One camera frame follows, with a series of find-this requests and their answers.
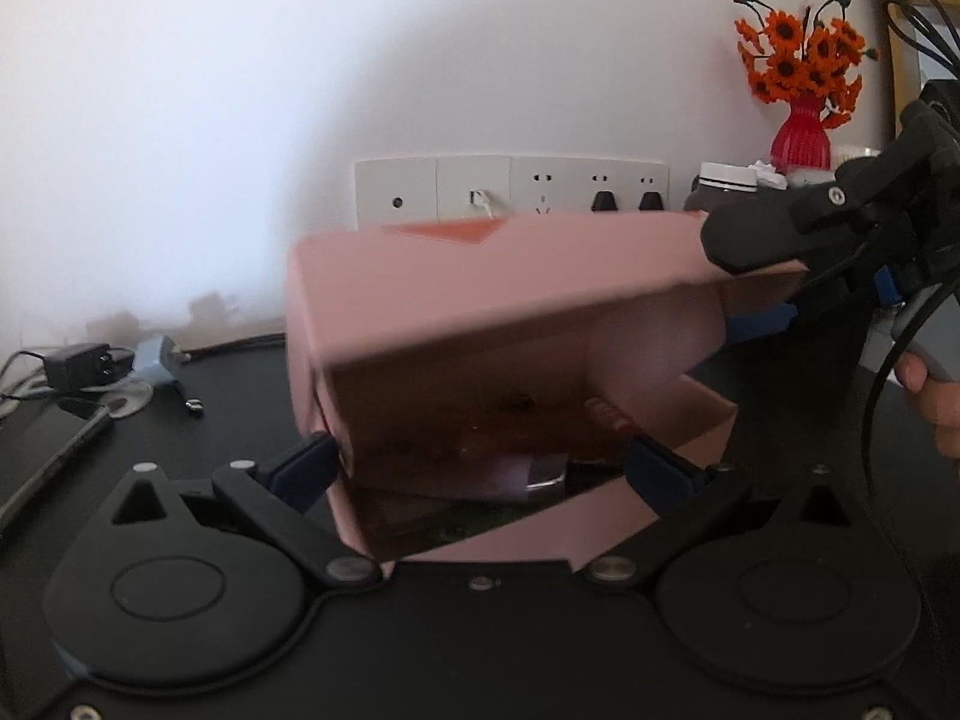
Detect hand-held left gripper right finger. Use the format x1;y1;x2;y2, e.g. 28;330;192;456
581;436;867;587

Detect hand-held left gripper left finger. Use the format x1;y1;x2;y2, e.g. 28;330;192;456
111;431;380;590

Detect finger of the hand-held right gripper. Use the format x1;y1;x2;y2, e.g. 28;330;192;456
700;181;899;275
724;238;909;347

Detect pink cardboard box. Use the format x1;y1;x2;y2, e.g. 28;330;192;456
287;208;812;579

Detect black desktop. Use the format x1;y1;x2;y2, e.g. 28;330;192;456
0;330;960;720

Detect person's right hand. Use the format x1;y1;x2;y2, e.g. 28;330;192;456
895;353;960;478

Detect white crumpled tissue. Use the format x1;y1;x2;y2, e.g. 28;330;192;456
745;159;789;191

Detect brown supplement bottle white cap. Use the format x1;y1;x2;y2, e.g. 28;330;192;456
682;160;763;213

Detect red vase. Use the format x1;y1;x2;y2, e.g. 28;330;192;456
772;93;834;170

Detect light blue charger plug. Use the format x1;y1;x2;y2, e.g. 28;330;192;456
133;335;189;392

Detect orange artificial flowers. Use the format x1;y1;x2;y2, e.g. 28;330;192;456
730;0;879;130

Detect black power adapter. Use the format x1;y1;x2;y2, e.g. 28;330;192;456
40;343;137;395

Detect black smartphone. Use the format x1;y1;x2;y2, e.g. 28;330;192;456
0;397;118;535

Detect short black usb cable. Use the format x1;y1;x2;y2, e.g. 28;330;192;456
168;378;206;418

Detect white wall power socket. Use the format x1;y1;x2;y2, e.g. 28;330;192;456
623;160;671;213
509;157;583;218
578;158;628;213

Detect thick black cable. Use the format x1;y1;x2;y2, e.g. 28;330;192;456
179;333;290;358

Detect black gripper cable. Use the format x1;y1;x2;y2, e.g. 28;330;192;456
861;0;960;518

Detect white round wireless charger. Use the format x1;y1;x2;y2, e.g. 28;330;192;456
70;382;155;418

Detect white charging cable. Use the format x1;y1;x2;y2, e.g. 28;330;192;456
0;382;58;422

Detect white wall plate round hole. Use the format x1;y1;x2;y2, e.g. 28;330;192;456
354;157;440;230

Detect white wall data jack plate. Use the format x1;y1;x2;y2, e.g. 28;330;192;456
436;155;514;223

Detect thin black cable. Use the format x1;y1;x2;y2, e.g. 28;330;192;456
0;348;54;392

